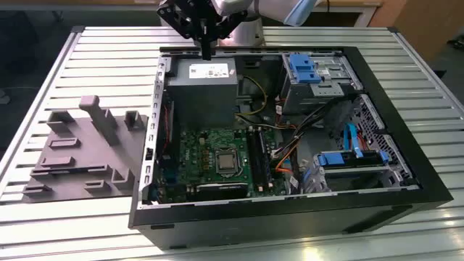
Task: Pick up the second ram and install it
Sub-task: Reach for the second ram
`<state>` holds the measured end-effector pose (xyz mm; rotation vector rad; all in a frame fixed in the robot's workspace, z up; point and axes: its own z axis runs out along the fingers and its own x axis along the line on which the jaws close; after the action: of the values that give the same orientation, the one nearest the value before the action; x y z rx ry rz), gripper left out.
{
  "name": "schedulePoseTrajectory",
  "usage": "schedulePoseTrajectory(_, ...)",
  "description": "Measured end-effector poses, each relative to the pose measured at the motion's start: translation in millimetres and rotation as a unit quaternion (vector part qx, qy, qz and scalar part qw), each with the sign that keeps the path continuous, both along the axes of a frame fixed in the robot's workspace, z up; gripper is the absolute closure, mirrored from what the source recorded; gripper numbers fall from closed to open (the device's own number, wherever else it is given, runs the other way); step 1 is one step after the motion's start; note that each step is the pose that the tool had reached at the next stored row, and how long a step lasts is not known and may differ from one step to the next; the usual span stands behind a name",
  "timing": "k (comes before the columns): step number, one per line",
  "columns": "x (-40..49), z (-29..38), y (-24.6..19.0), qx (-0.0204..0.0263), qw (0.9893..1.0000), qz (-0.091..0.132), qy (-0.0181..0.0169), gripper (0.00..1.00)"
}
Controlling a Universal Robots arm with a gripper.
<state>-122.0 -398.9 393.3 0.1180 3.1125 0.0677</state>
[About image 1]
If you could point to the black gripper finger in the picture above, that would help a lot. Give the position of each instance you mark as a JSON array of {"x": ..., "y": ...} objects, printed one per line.
[
  {"x": 227, "y": 30},
  {"x": 177, "y": 24}
]

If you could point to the blue RAM stick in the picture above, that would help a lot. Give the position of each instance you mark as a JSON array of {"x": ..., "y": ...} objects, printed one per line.
[{"x": 67, "y": 172}]

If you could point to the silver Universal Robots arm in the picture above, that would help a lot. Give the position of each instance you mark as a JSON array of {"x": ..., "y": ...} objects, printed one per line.
[{"x": 247, "y": 32}]

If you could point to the black RAM slot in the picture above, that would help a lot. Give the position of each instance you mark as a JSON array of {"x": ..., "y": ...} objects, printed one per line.
[{"x": 251, "y": 157}]

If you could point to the installed RAM stick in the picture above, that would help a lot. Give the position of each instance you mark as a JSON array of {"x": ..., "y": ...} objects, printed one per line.
[{"x": 265, "y": 163}]

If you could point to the blue plastic drive latch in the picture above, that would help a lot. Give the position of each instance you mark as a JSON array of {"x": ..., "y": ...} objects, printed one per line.
[{"x": 304, "y": 70}]

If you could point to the grey power supply unit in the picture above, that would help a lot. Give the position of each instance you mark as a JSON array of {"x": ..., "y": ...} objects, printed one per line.
[{"x": 203, "y": 103}]

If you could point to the grey metal drive cage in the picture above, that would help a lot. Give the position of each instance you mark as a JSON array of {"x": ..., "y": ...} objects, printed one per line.
[{"x": 325, "y": 89}]

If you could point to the silver CPU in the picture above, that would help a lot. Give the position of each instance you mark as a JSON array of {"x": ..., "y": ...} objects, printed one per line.
[{"x": 225, "y": 161}]

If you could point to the green motherboard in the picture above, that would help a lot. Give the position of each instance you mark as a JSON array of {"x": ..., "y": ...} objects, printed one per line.
[{"x": 195, "y": 163}]

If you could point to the CPU socket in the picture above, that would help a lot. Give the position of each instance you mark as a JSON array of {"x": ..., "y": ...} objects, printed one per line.
[{"x": 227, "y": 170}]

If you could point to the grey parts rack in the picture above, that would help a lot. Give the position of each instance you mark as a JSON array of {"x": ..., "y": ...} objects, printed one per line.
[{"x": 93, "y": 157}]

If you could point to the wooden cabinet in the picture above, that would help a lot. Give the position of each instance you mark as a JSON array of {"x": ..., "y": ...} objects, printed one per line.
[{"x": 424, "y": 24}]

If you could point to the hard disk in blue carrier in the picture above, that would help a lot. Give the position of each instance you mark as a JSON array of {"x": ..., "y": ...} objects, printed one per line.
[{"x": 348, "y": 160}]

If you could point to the black graphics card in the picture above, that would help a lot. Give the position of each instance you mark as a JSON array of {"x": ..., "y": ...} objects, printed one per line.
[{"x": 221, "y": 190}]

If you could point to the grey metal disk bay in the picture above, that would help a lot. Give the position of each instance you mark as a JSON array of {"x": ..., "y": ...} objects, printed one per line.
[{"x": 359, "y": 169}]

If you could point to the black PC case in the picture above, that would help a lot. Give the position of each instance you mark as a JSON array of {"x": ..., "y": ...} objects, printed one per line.
[{"x": 289, "y": 225}]

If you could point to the wooden desk with white frame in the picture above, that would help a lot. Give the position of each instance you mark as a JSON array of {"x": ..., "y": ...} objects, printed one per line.
[{"x": 363, "y": 3}]

